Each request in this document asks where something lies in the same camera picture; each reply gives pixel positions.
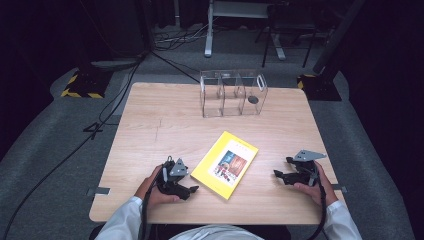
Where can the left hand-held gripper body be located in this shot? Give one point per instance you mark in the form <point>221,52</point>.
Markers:
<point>173,180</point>

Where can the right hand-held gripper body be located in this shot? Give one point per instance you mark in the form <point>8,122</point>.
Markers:
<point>305,171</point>

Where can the person's right hand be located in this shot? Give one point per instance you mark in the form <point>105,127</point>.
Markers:
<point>321,193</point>

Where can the person's left hand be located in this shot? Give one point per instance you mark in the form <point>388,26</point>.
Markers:
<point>146,195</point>

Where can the grey tape strip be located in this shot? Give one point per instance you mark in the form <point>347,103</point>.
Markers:
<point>340,188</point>
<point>99,191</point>

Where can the yellow book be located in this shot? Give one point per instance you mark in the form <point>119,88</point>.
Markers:
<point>226,165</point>

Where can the person's torso white clothing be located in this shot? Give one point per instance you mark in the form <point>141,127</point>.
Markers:
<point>216,233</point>

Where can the small black round disc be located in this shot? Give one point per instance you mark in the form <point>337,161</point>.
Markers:
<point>253,99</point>

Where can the black yellow striped stand base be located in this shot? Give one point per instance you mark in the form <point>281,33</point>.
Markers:
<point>85,85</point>
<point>321,88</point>

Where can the clear acrylic divided organizer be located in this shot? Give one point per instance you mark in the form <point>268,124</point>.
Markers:
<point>230,95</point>

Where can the dark metal stand pole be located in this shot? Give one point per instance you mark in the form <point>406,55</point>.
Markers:
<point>336,36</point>

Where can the black chair frame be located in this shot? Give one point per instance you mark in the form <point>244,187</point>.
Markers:
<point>286,28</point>

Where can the white desk frame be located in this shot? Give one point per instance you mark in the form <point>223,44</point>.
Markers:
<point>209,36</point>

